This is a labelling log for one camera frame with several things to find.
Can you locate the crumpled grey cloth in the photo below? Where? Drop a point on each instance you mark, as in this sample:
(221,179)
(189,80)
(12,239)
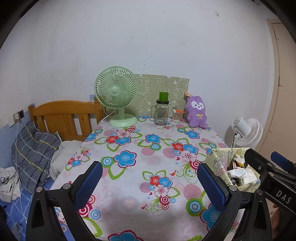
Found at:
(9,185)

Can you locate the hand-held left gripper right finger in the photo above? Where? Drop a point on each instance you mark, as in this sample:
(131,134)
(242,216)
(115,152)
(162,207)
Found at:
(211,187)

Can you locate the beige door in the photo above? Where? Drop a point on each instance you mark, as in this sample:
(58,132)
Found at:
(279,92)

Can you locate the green printed foam board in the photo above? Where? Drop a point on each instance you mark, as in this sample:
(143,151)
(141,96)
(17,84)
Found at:
(161,83)

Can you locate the person's right hand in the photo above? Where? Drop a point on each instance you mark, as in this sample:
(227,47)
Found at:
(275,220)

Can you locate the floral tablecloth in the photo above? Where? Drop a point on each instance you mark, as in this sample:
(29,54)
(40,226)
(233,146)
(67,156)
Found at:
(138,162)

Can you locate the grey plaid pillow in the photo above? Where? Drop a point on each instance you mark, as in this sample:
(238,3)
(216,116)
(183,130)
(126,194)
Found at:
(34,150)

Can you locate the wooden headboard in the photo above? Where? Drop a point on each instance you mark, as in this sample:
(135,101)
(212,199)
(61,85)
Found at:
(60,111)

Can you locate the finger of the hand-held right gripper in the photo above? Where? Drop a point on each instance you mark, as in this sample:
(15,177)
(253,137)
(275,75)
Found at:
(256,162)
(281,161)

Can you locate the green desk fan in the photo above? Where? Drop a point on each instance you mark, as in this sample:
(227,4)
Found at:
(115,90)

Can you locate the clear striped plastic bag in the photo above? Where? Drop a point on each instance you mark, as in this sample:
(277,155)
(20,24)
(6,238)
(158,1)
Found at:
(223,160)

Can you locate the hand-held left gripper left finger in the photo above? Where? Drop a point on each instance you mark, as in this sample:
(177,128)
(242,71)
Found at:
(89,183)

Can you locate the white standing fan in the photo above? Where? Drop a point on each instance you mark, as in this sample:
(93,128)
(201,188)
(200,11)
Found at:
(252,132)

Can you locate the pale grey blanket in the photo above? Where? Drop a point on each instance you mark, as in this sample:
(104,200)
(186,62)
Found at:
(62,157)

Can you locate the yellow printed storage box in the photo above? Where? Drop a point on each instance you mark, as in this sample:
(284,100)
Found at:
(216,162)

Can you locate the purple plush bunny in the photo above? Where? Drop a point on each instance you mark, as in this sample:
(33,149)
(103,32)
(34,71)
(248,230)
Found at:
(196,115)

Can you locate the cotton swab jar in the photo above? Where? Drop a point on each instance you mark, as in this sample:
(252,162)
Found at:
(177,117)

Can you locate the wall socket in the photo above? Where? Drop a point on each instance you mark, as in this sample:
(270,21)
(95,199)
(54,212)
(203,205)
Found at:
(19,114)

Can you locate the glass jar with green lid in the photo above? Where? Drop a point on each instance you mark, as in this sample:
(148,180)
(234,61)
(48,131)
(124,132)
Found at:
(161,114)

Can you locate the blue checked bed sheet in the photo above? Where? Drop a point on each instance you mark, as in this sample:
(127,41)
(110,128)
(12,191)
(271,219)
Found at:
(25,201)

